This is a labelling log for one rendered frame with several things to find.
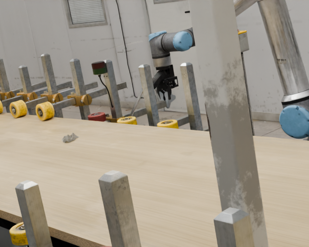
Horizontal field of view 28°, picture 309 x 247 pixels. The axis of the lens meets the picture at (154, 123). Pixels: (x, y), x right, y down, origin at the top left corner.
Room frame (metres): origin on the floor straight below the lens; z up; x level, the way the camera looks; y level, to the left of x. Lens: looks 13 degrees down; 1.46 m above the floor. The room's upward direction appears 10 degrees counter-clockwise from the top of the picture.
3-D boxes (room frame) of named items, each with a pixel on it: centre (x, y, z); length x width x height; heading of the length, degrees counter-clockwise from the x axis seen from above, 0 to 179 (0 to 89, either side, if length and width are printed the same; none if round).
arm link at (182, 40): (2.93, -0.18, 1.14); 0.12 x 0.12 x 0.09; 46
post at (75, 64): (2.93, 0.32, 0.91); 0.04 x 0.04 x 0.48; 40
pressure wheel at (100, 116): (2.72, 0.25, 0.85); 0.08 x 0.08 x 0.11
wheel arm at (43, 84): (3.62, 0.74, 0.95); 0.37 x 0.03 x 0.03; 130
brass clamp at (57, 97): (3.14, 0.50, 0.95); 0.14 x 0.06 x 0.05; 40
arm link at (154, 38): (3.00, -0.09, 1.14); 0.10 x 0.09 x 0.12; 46
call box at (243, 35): (2.16, -0.33, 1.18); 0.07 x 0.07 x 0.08; 40
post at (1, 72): (3.51, 0.80, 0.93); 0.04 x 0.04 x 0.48; 40
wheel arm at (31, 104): (3.19, 0.47, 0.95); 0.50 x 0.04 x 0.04; 130
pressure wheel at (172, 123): (2.32, -0.05, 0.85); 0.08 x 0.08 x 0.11
